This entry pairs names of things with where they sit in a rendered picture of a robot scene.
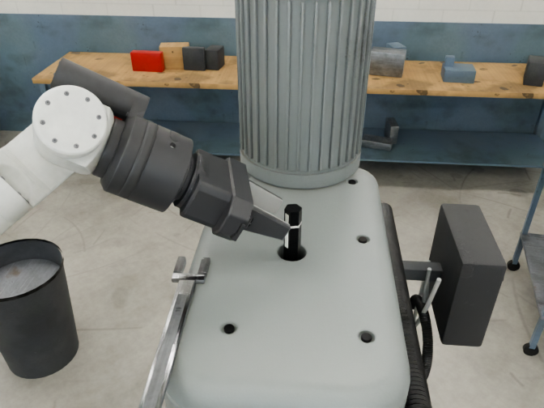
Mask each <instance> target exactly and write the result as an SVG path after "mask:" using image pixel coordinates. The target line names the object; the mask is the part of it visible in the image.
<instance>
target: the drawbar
mask: <svg viewBox="0 0 544 408"><path fill-rule="evenodd" d="M285 214H287V215H289V220H288V223H289V224H290V226H291V227H293V226H299V225H300V227H299V228H291V230H290V231H289V232H288V248H287V247H285V238H284V249H283V260H286V261H299V260H300V242H301V224H300V223H301V221H302V207H301V206H299V205H297V204H287V206H286V207H285V209H284V221H285Z"/></svg>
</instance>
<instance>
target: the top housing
mask: <svg viewBox="0 0 544 408"><path fill-rule="evenodd" d="M248 177H249V180H251V181H253V182H254V183H256V184H258V185H260V186H261V187H263V188H265V189H267V190H269V191H270V192H271V193H274V194H276V195H277V196H279V197H281V198H282V199H283V204H282V205H281V206H280V207H279V209H278V210H277V212H276V213H272V212H269V211H267V212H269V213H271V214H272V215H274V216H276V217H278V218H279V219H281V220H283V221H284V209H285V207H286V206H287V204H297V205H299V206H301V207H302V223H301V242H300V260H299V261H286V260H283V249H284V239H283V240H278V239H275V238H272V237H268V236H263V235H260V234H257V233H253V232H248V231H245V230H243V231H242V232H241V234H240V236H239V237H238V239H237V240H236V241H234V240H227V239H224V238H222V237H220V236H216V235H214V234H213V233H212V230H211V227H207V226H205V225H204V228H203V230H202V234H201V237H200V240H199V242H198V246H197V249H196V252H195V254H194V257H193V261H192V264H191V266H190V269H189V273H188V274H197V273H198V269H199V266H200V263H201V260H202V259H203V258H204V257H209V258H210V266H209V270H208V273H207V276H206V280H205V283H203V284H201V283H196V286H195V289H194V292H193V297H192V300H191V304H190V306H189V311H188V315H187V318H186V321H185V326H184V329H183V333H182V335H181V340H180V344H179V347H178V350H177V353H176V358H175V362H174V364H173V368H172V373H171V376H170V379H169V382H168V387H167V391H166V393H165V397H164V399H165V404H166V408H405V405H406V399H407V395H408V392H409V387H410V365H409V360H408V355H407V350H406V341H405V337H404V332H403V327H402V319H401V313H400V308H399V303H398V299H397V290H396V285H395V281H394V276H393V267H392V262H391V257H390V252H389V244H388V239H387V234H386V229H385V221H384V216H383V210H382V206H381V201H380V192H379V188H378V184H377V182H376V179H375V177H374V176H373V175H372V174H371V173H369V172H367V171H365V170H363V169H361V168H358V169H357V170H356V172H355V173H354V174H353V175H352V176H350V177H348V178H347V179H345V180H344V181H341V182H339V183H337V184H335V185H330V186H326V187H322V188H317V189H288V188H283V187H278V186H275V185H270V184H267V183H265V182H263V181H260V180H258V179H257V178H255V177H253V176H251V175H250V174H249V173H248Z"/></svg>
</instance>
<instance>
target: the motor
mask: <svg viewBox="0 0 544 408"><path fill-rule="evenodd" d="M375 13H376V0H235V15H236V57H237V78H238V100H239V122H240V162H241V163H243V164H246V168H247V172H248V173H249V174H250V175H251V176H253V177H255V178H257V179H258V180H260V181H263V182H265V183H267V184H270V185H275V186H278V187H283V188H288V189H317V188H322V187H326V186H330V185H335V184H337V183H339V182H341V181H344V180H345V179H347V178H348V177H350V176H352V175H353V174H354V173H355V172H356V170H357V169H358V167H359V162H360V155H361V142H362V135H363V120H364V113H365V104H366V97H367V89H368V75H369V66H370V59H371V51H372V37H373V28H374V21H375Z"/></svg>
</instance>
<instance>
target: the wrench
mask: <svg viewBox="0 0 544 408"><path fill-rule="evenodd" d="M185 265H186V258H185V257H178V259H177V261H176V265H175V268H174V271H173V275H172V282H173V283H178V285H177V288H176V292H175V295H174V298H173V301H172V305H171V308H170V310H169V313H168V317H167V320H166V323H165V326H164V330H163V333H162V335H161V338H160V340H159V345H158V348H157V351H156V353H155V358H154V360H153V363H152V365H151V370H150V373H149V376H148V378H147V382H146V385H145V388H144V391H143V394H142V398H141V401H140V403H139V406H138V408H162V405H163V402H164V397H165V393H166V391H167V387H168V382H169V379H170V376H171V373H172V368H173V364H174V362H175V358H176V353H177V350H178V347H179V344H180V340H181V335H182V333H183V329H184V326H185V321H186V318H187V315H188V311H189V306H190V304H191V300H192V297H193V292H194V289H195V286H196V283H201V284H203V283H205V280H206V276H207V273H208V270H209V266H210V258H209V257H204V258H203V259H202V260H201V263H200V266H199V269H198V273H197V274H187V273H184V269H185Z"/></svg>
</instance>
